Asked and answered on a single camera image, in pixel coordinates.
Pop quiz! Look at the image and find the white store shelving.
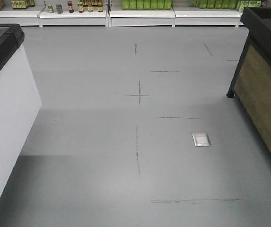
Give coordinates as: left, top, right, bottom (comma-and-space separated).
0, 0, 242, 27

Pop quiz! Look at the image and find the green-lid sauce jar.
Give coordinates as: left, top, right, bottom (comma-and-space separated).
47, 5, 54, 14

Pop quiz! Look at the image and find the metal floor outlet plate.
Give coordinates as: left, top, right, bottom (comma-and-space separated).
192, 133, 211, 147

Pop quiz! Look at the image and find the black wooden fruit display table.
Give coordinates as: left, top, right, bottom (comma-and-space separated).
226, 7, 271, 157

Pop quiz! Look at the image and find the green bottle row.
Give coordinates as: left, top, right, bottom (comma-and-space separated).
122, 0, 173, 10
188, 0, 262, 12

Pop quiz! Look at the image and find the red-lid dark sauce jar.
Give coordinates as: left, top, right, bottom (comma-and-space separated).
67, 1, 74, 13

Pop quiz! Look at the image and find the yellow-label sauce jar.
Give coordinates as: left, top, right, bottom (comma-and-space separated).
78, 1, 84, 13

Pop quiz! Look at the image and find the dark pickle jar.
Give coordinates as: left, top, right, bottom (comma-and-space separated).
56, 4, 63, 14

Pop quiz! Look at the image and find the green bottle row centre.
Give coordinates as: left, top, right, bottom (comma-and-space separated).
122, 0, 173, 10

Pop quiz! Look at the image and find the white chest freezer black lid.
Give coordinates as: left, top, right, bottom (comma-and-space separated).
0, 24, 42, 197

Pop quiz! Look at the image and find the green bottle row right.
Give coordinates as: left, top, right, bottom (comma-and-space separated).
188, 0, 262, 12

